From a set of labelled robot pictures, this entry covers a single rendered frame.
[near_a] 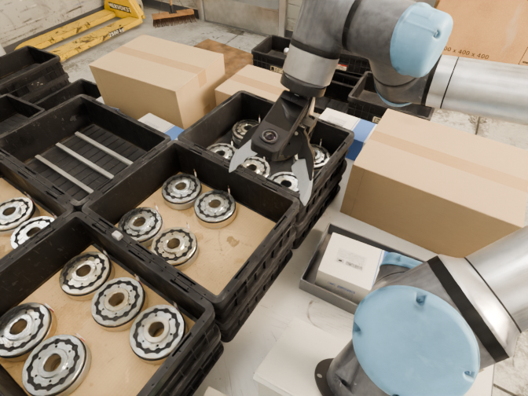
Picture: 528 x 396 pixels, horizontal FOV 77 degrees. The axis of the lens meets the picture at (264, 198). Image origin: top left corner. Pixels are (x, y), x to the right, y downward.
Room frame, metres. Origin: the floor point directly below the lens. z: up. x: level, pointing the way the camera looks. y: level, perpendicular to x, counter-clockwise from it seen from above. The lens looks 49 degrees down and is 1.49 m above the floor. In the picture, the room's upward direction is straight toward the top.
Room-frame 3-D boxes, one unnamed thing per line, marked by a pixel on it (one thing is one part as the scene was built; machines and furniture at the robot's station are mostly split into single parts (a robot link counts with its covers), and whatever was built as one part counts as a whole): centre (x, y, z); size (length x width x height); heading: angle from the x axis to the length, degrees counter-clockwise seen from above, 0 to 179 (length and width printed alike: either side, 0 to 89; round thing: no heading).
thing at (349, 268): (0.40, -0.24, 0.75); 0.20 x 0.12 x 0.09; 65
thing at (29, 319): (0.23, 0.46, 0.86); 0.05 x 0.05 x 0.01
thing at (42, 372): (0.17, 0.37, 0.86); 0.05 x 0.05 x 0.01
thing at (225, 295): (0.48, 0.16, 0.92); 0.40 x 0.30 x 0.02; 56
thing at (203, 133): (0.73, -0.01, 0.87); 0.40 x 0.30 x 0.11; 56
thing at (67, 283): (0.35, 0.38, 0.86); 0.10 x 0.10 x 0.01
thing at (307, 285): (0.41, -0.25, 0.73); 0.27 x 0.20 x 0.05; 62
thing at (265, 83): (1.09, -0.01, 0.78); 0.30 x 0.22 x 0.16; 58
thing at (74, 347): (0.17, 0.37, 0.86); 0.10 x 0.10 x 0.01
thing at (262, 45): (2.23, -0.15, 0.31); 0.40 x 0.30 x 0.34; 61
